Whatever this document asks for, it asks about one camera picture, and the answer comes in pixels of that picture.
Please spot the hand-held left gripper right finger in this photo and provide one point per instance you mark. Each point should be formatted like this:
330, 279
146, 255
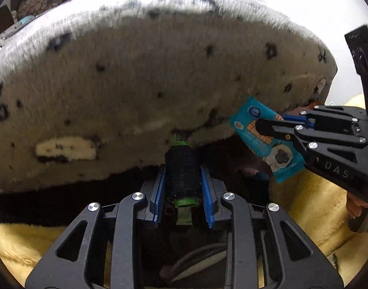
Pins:
207, 198

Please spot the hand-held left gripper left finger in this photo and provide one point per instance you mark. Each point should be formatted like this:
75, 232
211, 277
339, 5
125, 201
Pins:
158, 198

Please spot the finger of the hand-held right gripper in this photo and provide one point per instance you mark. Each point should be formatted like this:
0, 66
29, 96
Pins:
325, 114
319, 156

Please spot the black thread spool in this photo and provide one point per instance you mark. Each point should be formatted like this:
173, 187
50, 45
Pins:
181, 171

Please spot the blue snack packet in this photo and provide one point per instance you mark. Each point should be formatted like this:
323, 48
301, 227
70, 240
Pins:
262, 138

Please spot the person's right hand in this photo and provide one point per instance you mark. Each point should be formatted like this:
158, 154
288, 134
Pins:
354, 204

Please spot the yellow fluffy cloth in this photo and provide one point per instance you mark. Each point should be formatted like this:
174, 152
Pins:
310, 210

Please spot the teal cloth item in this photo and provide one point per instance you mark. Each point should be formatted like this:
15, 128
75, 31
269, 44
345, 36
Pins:
24, 19

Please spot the brown patterned pillow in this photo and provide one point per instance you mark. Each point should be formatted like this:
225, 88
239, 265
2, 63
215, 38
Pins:
36, 1

